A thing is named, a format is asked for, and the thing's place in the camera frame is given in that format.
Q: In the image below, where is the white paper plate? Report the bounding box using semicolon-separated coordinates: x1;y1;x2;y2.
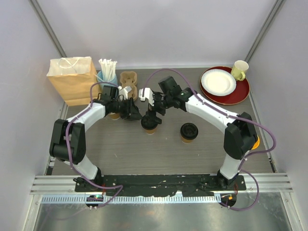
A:
201;69;236;96

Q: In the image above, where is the stack of black lids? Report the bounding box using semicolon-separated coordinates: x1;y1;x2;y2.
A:
124;114;142;120

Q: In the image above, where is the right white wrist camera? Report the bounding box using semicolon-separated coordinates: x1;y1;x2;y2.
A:
138;88;154;106

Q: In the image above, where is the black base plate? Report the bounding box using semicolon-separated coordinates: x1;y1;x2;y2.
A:
73;174;246;197

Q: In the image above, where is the red round tray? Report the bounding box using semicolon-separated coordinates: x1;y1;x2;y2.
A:
200;66;250;105

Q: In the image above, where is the aluminium frame rail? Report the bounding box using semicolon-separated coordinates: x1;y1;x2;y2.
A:
30;173;293;207

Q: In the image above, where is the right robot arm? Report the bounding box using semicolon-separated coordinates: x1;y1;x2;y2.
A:
139;76;258;190

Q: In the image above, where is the stack of paper cups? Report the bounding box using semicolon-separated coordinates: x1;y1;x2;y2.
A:
109;113;120;120

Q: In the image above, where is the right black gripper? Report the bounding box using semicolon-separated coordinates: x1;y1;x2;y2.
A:
145;91;172;125

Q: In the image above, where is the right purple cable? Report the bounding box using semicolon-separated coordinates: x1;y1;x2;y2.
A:
143;68;277;212

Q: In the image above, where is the cardboard cup carrier stack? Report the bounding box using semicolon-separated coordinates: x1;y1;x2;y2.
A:
120;71;138;101

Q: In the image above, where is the purple cable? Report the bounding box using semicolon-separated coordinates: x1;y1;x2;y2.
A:
64;82;125;209
143;68;277;212

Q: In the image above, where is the brown paper cup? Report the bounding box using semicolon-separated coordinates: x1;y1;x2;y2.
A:
145;128;157;135
181;136;195;144

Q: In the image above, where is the light blue straw holder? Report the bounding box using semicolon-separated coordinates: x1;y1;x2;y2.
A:
96;71;118;90

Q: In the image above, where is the black coffee cup lid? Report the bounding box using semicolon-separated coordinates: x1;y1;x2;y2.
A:
180;123;199;140

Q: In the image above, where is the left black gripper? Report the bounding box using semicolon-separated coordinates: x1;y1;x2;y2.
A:
111;97;142;120

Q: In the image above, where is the orange bowl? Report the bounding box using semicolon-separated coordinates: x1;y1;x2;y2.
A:
252;136;260;150

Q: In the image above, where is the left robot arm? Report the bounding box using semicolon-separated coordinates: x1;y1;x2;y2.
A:
49;86;142;192

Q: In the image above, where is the pale yellow mug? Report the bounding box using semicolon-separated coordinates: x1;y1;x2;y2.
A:
231;60;249;81

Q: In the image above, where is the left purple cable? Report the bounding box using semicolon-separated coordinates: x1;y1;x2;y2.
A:
64;82;125;209

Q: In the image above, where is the brown paper bag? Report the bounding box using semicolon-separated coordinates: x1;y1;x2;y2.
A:
47;56;101;106

